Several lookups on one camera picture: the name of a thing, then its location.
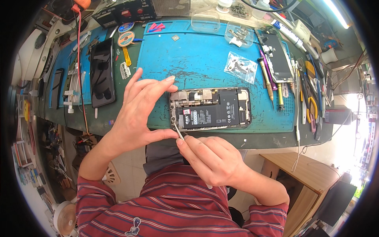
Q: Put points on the slim black phone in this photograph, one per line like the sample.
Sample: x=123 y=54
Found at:
x=57 y=89

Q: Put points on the white phone clamp holder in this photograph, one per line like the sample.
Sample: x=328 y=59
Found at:
x=74 y=90

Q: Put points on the purple screwdriver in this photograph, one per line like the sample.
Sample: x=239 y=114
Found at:
x=268 y=69

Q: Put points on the large blue repair mat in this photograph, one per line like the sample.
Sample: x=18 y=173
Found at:
x=207 y=59

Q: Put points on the blue solder wick spool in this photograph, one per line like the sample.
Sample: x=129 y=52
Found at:
x=126 y=27

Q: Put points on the person's body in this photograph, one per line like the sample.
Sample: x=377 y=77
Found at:
x=177 y=207

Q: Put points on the white tube lamp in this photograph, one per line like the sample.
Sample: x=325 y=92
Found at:
x=336 y=13

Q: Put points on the empty clear plastic tub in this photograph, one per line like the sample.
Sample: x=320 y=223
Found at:
x=205 y=21

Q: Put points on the person's legs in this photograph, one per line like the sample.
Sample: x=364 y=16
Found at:
x=162 y=155

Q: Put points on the black power supply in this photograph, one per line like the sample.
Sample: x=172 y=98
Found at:
x=124 y=13

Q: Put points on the clear bag with metal parts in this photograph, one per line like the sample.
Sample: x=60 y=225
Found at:
x=240 y=67

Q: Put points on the yellow pry tool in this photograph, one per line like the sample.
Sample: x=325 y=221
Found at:
x=127 y=56

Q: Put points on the yellow-green screwdriver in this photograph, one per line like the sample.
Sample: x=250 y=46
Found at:
x=280 y=96

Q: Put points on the large black phone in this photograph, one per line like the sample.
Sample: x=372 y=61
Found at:
x=102 y=74

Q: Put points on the heap of hand tools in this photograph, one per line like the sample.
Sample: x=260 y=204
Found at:
x=311 y=86

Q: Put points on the phone with black battery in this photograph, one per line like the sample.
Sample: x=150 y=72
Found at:
x=213 y=109

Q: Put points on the gold screwdriver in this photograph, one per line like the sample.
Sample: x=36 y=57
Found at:
x=267 y=81

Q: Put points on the cluttered shelf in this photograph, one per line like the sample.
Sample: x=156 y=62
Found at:
x=28 y=148

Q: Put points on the small blue repair mat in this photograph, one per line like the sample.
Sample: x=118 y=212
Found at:
x=84 y=59

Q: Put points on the dark green table mat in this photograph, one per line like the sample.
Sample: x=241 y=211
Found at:
x=118 y=118

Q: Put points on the white cup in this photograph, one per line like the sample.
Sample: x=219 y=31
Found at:
x=329 y=55

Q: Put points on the small metal chip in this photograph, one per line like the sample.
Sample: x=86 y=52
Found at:
x=175 y=37

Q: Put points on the white microscope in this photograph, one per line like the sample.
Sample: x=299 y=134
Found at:
x=35 y=53

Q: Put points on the person's right hand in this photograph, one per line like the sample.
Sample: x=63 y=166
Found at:
x=216 y=163

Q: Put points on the black monitor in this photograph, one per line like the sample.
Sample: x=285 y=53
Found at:
x=336 y=201

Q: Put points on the wooden desk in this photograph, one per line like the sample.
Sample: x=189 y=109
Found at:
x=299 y=174

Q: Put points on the white jar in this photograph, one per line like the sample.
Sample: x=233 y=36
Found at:
x=224 y=6

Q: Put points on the white glue tube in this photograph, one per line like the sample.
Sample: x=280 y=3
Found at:
x=288 y=35

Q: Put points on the small white fan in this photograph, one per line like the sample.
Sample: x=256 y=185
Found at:
x=65 y=217

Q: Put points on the orange solder wick spool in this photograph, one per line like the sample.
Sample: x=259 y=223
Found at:
x=126 y=39

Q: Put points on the disassembled black phone frame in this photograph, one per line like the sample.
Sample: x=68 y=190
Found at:
x=277 y=57

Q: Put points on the razor blade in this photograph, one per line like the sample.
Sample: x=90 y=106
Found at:
x=125 y=70

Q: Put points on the clear tub with metal parts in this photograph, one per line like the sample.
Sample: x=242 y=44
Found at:
x=238 y=34

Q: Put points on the red plastic pry picks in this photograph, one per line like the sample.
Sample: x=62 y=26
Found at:
x=156 y=27

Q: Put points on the metal tweezers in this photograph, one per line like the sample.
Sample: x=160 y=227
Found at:
x=178 y=131

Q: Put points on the person's left hand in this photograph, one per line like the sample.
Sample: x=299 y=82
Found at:
x=133 y=118

